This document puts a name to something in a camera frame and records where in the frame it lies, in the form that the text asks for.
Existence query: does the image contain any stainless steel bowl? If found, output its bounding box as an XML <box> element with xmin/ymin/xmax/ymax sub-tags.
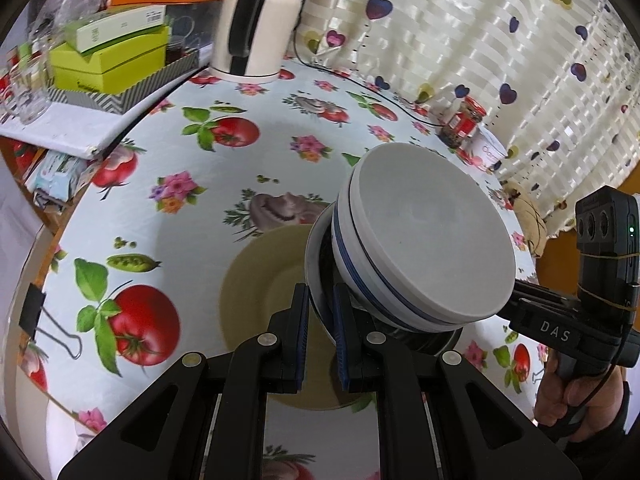
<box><xmin>304</xmin><ymin>201</ymin><xmax>464</xmax><ymax>361</ymax></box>

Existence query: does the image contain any cream heart-pattern curtain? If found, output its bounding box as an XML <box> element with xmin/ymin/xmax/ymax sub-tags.
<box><xmin>294</xmin><ymin>0</ymin><xmax>639</xmax><ymax>234</ymax></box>

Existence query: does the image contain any clear glass cup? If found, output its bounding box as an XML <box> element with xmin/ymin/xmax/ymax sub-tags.
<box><xmin>1</xmin><ymin>56</ymin><xmax>50</xmax><ymax>125</ymax></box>

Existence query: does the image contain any electric kettle white black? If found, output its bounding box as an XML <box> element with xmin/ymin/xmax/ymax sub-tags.
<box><xmin>209</xmin><ymin>0</ymin><xmax>303</xmax><ymax>84</ymax></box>

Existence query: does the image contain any person's right hand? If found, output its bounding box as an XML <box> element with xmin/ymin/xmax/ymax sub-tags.
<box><xmin>534</xmin><ymin>350</ymin><xmax>629</xmax><ymax>442</ymax></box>

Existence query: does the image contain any white flat box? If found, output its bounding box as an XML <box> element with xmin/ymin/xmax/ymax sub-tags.
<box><xmin>64</xmin><ymin>4</ymin><xmax>166</xmax><ymax>53</ymax></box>

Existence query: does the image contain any beige plate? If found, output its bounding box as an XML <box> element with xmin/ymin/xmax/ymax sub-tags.
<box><xmin>218</xmin><ymin>224</ymin><xmax>376</xmax><ymax>413</ymax></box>

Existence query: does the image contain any metal binder clip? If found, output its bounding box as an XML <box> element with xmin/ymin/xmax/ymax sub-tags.
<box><xmin>18</xmin><ymin>283</ymin><xmax>84</xmax><ymax>361</ymax></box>

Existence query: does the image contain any red-lidded sauce jar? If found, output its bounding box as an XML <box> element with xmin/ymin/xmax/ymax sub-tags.
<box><xmin>438</xmin><ymin>96</ymin><xmax>486</xmax><ymax>148</ymax></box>

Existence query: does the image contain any crumpled plastic bag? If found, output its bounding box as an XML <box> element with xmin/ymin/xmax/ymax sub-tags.
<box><xmin>28</xmin><ymin>0</ymin><xmax>106</xmax><ymax>30</ymax></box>

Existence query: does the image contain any lime green box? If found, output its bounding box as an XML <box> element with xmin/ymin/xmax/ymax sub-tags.
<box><xmin>49</xmin><ymin>26</ymin><xmax>168</xmax><ymax>94</ymax></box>

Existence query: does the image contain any white yogurt tub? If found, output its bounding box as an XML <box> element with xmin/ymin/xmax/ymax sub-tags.
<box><xmin>465</xmin><ymin>124</ymin><xmax>506</xmax><ymax>170</ymax></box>

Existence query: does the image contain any striped tray box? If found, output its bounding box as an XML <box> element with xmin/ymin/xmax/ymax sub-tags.
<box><xmin>46</xmin><ymin>48</ymin><xmax>202</xmax><ymax>115</ymax></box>

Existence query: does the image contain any white side shelf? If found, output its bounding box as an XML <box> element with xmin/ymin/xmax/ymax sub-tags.
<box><xmin>0</xmin><ymin>98</ymin><xmax>151</xmax><ymax>162</ymax></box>

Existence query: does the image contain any floral vinyl tablecloth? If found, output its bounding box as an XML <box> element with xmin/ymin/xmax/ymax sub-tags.
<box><xmin>14</xmin><ymin>52</ymin><xmax>557</xmax><ymax>480</ymax></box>

